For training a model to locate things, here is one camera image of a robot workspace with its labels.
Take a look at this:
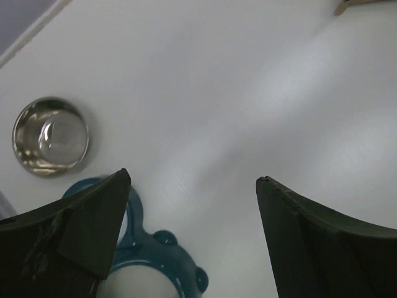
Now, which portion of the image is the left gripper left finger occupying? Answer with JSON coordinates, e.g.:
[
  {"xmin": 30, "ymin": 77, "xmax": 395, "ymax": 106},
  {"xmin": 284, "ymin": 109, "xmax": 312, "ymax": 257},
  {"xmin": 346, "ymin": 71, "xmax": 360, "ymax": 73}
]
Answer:
[{"xmin": 1, "ymin": 169, "xmax": 131, "ymax": 297}]

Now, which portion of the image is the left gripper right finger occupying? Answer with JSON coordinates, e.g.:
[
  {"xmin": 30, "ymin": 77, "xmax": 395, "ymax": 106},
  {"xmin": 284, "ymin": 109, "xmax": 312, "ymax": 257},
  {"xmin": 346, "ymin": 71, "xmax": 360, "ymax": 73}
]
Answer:
[{"xmin": 256, "ymin": 176, "xmax": 396, "ymax": 297}]

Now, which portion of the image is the beige fabric pet tent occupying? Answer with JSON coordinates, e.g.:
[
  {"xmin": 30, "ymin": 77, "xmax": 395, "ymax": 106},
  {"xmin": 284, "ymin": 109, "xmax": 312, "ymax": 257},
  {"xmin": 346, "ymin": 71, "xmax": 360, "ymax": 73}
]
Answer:
[{"xmin": 334, "ymin": 0, "xmax": 372, "ymax": 16}]

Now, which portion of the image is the steel pet bowl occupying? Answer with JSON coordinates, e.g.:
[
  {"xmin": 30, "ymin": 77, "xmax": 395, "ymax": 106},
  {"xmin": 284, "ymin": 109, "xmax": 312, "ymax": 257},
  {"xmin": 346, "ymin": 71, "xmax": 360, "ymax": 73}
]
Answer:
[{"xmin": 12, "ymin": 96, "xmax": 90, "ymax": 177}]

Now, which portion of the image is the teal bowl stand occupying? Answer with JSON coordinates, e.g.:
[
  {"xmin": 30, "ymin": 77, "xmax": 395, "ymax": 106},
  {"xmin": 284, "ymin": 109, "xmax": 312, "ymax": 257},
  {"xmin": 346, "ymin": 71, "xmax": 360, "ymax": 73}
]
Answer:
[{"xmin": 60, "ymin": 176, "xmax": 209, "ymax": 298}]

